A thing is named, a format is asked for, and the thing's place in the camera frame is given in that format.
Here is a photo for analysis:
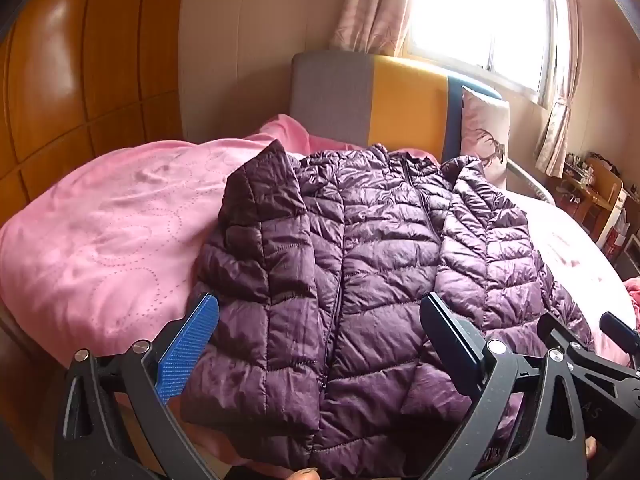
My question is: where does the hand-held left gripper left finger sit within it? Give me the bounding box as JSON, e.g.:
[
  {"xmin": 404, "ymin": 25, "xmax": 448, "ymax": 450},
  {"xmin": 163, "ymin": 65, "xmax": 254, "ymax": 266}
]
[{"xmin": 52, "ymin": 294, "xmax": 221, "ymax": 480}]

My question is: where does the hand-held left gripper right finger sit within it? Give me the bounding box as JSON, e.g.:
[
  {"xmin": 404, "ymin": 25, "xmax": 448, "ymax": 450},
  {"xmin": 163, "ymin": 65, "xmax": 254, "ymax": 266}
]
[{"xmin": 419, "ymin": 294, "xmax": 588, "ymax": 480}]

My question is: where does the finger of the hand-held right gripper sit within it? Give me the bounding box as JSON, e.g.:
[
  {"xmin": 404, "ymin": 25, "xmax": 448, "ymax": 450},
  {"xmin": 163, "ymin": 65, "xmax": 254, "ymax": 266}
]
[
  {"xmin": 537, "ymin": 311, "xmax": 640, "ymax": 380},
  {"xmin": 599, "ymin": 311, "xmax": 640, "ymax": 352}
]

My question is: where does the purple puffer jacket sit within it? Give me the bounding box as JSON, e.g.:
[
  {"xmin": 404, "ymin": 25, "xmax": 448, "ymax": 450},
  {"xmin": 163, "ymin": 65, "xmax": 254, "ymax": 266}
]
[{"xmin": 180, "ymin": 141, "xmax": 596, "ymax": 480}]

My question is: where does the pink cloth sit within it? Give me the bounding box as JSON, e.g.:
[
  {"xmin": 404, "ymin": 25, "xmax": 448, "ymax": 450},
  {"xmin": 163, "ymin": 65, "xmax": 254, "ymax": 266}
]
[{"xmin": 622, "ymin": 275, "xmax": 640, "ymax": 332}]

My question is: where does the pale pink bed sheet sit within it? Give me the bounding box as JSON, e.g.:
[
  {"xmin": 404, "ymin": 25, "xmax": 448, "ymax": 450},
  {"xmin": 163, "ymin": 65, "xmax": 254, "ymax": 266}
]
[{"xmin": 500, "ymin": 195, "xmax": 636, "ymax": 367}]

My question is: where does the red box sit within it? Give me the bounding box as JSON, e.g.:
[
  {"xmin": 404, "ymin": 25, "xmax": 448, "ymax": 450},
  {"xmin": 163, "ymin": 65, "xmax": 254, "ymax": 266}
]
[{"xmin": 602, "ymin": 227, "xmax": 627, "ymax": 261}]

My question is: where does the pink quilted blanket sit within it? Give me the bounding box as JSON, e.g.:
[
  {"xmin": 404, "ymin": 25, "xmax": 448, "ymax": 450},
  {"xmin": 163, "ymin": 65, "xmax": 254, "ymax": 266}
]
[{"xmin": 0, "ymin": 114, "xmax": 441, "ymax": 466}]

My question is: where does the cluttered wooden desk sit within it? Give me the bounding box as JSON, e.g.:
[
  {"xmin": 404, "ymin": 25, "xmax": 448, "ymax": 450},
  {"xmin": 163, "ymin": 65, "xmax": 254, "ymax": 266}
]
[{"xmin": 555, "ymin": 151, "xmax": 632, "ymax": 252}]

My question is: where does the white curved tube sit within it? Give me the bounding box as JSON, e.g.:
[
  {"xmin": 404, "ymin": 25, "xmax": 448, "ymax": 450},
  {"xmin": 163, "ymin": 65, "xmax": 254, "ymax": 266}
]
[{"xmin": 507, "ymin": 160, "xmax": 556, "ymax": 206}]

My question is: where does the pink patterned curtain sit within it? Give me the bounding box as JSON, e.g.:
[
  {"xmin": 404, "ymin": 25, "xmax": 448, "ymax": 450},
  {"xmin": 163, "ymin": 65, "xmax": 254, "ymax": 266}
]
[
  {"xmin": 534, "ymin": 0, "xmax": 585, "ymax": 179},
  {"xmin": 334, "ymin": 0, "xmax": 431, "ymax": 58}
]

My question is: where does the deer print pillow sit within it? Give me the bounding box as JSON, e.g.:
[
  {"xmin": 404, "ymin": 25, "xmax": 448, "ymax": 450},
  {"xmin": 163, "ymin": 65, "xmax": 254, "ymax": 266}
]
[{"xmin": 460, "ymin": 86, "xmax": 512, "ymax": 191}]

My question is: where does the grey yellow blue headboard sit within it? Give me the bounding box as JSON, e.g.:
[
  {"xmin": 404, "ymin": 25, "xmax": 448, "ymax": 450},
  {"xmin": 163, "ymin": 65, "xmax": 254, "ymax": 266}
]
[{"xmin": 291, "ymin": 51, "xmax": 503, "ymax": 166}]

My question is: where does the wooden wardrobe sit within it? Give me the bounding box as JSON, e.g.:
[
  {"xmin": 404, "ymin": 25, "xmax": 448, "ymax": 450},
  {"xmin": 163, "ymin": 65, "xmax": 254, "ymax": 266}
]
[{"xmin": 0, "ymin": 0, "xmax": 188, "ymax": 226}]

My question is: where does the large bright window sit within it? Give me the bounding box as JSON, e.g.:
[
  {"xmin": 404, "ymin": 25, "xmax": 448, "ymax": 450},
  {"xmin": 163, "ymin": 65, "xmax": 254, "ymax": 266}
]
[{"xmin": 400, "ymin": 0, "xmax": 566, "ymax": 106}]

